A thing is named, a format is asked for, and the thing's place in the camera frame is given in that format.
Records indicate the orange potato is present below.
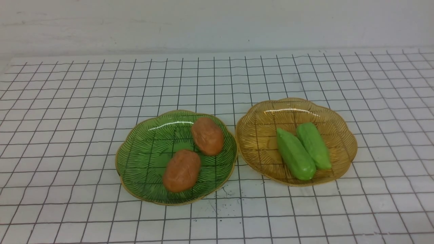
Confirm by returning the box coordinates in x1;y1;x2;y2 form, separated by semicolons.
191;117;224;156
162;149;201;193

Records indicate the long green cucumber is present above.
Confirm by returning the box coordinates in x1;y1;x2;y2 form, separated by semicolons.
276;128;316;181

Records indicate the short green cucumber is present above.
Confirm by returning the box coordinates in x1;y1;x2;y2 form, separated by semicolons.
296;122;332;170

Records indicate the amber glass plate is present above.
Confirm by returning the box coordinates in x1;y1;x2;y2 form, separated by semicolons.
235;98;358;187

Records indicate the green glass plate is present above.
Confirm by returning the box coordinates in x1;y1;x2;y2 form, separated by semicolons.
115;110;239;206

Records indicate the white grid table mat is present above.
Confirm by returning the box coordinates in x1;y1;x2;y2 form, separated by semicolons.
1;48;433;244

